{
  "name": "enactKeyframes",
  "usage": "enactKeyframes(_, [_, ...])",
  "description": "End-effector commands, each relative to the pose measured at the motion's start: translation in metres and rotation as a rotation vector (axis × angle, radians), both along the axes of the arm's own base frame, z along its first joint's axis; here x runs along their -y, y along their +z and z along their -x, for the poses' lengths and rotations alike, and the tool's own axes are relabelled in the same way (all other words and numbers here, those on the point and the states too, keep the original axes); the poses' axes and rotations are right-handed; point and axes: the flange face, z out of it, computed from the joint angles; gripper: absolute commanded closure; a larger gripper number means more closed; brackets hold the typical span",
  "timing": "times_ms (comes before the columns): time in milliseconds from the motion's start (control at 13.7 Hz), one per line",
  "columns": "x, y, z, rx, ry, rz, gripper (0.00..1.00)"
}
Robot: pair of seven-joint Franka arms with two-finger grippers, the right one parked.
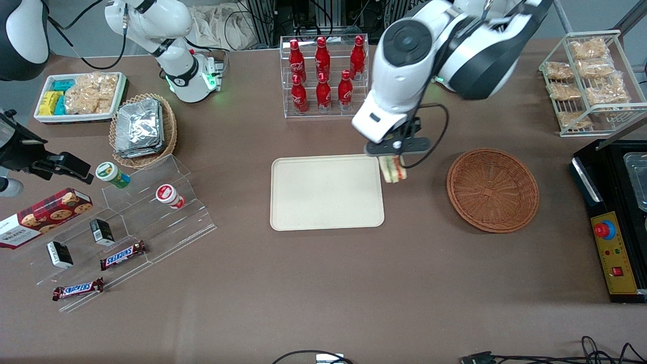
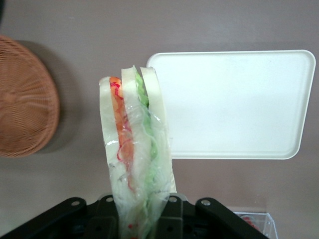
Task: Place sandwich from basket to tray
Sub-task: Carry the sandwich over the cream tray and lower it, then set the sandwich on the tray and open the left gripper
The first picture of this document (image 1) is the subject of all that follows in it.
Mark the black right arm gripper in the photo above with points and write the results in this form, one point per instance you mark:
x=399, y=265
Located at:
x=21, y=151

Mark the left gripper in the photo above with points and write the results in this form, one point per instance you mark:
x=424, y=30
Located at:
x=414, y=126

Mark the triangle sandwich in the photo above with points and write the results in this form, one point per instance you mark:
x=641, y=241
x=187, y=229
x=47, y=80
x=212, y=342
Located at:
x=393, y=169

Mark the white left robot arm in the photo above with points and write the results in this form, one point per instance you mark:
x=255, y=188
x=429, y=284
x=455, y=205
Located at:
x=455, y=45

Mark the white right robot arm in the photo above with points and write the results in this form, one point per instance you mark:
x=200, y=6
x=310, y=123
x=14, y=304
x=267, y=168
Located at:
x=177, y=25

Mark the cream plastic serving tray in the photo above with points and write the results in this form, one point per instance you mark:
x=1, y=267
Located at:
x=326, y=194

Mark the round brown wicker basket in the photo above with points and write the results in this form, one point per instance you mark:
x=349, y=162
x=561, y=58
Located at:
x=493, y=192

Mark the oval tan wicker basket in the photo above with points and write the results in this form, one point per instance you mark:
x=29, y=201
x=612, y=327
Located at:
x=169, y=131

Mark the green lid cup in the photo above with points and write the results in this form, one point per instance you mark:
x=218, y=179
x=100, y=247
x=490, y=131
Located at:
x=111, y=173

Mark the red tartan cookie box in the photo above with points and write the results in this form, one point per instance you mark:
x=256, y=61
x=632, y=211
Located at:
x=45, y=215

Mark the white rectangular bin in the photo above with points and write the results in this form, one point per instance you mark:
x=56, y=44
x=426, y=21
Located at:
x=43, y=117

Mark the teal snack pack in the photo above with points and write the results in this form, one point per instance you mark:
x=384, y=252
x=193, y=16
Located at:
x=64, y=85
x=60, y=106

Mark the yellow snack pack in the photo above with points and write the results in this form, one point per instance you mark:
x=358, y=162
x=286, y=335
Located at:
x=49, y=102

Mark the small black box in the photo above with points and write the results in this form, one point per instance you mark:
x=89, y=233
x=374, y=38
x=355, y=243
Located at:
x=59, y=254
x=102, y=231

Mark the clear bag of snacks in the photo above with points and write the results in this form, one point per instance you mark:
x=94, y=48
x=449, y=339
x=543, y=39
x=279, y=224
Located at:
x=596, y=68
x=606, y=93
x=91, y=93
x=573, y=120
x=563, y=91
x=559, y=71
x=589, y=49

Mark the red cola bottle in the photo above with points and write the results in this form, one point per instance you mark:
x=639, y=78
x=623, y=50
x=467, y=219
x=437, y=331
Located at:
x=299, y=97
x=358, y=56
x=323, y=95
x=322, y=59
x=345, y=92
x=296, y=63

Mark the stack of foil packs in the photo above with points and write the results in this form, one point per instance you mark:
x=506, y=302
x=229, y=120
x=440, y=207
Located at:
x=139, y=129

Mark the clear acrylic step display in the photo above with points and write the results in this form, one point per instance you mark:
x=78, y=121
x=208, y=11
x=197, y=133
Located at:
x=151, y=227

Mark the red lid cup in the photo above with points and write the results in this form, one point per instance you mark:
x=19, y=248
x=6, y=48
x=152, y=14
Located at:
x=168, y=194

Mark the snickers bar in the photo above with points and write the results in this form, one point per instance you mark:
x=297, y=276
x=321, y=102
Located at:
x=123, y=255
x=78, y=288

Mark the clear acrylic bottle rack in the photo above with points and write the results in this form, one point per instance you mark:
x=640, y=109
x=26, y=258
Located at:
x=285, y=108

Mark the beige cloth bag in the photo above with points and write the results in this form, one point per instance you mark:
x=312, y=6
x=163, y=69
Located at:
x=217, y=25

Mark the black sealing machine yellow panel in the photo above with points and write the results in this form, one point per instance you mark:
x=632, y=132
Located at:
x=606, y=202

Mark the red emergency stop button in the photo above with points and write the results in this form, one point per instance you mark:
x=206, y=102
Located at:
x=603, y=230

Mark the clear plastic container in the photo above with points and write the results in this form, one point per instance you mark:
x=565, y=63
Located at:
x=636, y=177

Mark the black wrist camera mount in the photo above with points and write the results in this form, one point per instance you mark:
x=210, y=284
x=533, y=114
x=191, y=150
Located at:
x=410, y=127

